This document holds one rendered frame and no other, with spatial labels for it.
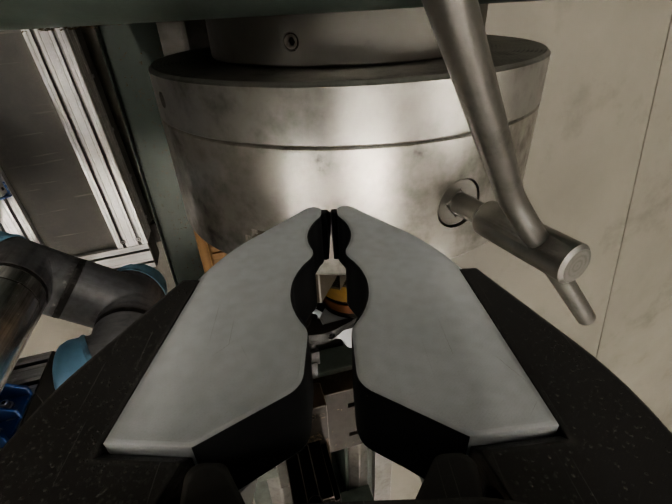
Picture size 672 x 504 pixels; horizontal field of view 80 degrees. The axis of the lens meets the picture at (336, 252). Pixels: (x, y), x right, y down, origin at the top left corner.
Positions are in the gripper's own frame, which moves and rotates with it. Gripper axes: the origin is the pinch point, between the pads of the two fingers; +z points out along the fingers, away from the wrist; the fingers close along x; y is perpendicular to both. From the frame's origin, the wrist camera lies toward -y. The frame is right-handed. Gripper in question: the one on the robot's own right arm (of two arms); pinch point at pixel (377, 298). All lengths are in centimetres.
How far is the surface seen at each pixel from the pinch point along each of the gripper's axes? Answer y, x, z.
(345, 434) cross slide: 42.8, -11.0, -1.5
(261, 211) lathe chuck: -19.7, 12.3, -13.1
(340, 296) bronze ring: -4.0, 3.2, -5.5
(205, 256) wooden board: 0.7, -17.6, -20.5
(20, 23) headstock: -30.7, 13.1, -22.3
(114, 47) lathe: -25, -54, -32
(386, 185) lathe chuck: -21.7, 15.4, -5.8
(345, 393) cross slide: 30.5, -11.0, -1.3
